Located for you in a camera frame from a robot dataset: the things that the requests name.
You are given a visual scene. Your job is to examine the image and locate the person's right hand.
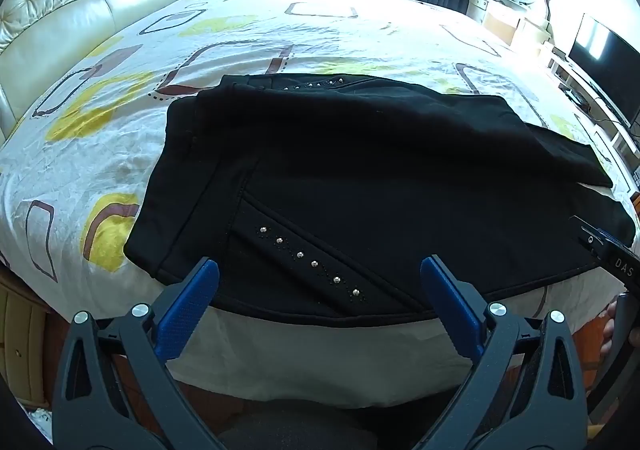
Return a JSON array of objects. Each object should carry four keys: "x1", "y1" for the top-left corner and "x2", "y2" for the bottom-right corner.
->
[{"x1": 599, "y1": 300, "x2": 621, "y2": 361}]

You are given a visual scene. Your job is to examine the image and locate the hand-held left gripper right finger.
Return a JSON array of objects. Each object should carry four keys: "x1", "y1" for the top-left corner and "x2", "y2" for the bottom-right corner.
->
[{"x1": 415, "y1": 255, "x2": 588, "y2": 450}]

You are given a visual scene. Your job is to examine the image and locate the cream tufted leather headboard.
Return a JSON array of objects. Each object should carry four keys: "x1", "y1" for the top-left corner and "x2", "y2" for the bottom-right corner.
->
[{"x1": 0, "y1": 0, "x2": 201, "y2": 141}]

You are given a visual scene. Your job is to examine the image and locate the black flat television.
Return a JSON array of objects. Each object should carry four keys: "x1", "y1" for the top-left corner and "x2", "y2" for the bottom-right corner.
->
[{"x1": 569, "y1": 14, "x2": 640, "y2": 128}]

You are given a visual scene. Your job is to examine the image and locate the white television stand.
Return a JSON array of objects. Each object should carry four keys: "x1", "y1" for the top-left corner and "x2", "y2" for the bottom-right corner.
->
[{"x1": 542, "y1": 42, "x2": 640, "y2": 165}]

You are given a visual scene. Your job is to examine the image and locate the wooden bedside cabinet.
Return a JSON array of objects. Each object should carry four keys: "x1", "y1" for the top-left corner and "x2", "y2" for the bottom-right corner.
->
[{"x1": 0, "y1": 265, "x2": 66, "y2": 411}]

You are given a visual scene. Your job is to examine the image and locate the black studded pants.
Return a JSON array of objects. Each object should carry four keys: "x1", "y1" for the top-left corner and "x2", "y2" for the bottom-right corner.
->
[{"x1": 123, "y1": 73, "x2": 637, "y2": 328}]

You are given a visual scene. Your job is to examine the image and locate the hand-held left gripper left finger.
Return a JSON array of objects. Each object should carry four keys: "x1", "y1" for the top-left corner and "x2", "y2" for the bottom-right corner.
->
[{"x1": 52, "y1": 257, "x2": 226, "y2": 450}]

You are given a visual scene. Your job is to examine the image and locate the bed with patterned sheet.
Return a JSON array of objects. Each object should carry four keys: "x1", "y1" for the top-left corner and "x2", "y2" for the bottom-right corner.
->
[{"x1": 0, "y1": 0, "x2": 640, "y2": 411}]

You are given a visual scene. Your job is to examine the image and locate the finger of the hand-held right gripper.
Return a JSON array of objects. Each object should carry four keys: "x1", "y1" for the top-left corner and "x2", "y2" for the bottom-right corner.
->
[{"x1": 570, "y1": 215, "x2": 631, "y2": 258}]

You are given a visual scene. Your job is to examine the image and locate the white dressing table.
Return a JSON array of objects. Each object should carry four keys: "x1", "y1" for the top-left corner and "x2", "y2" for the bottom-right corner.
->
[{"x1": 467, "y1": 0, "x2": 553, "y2": 48}]

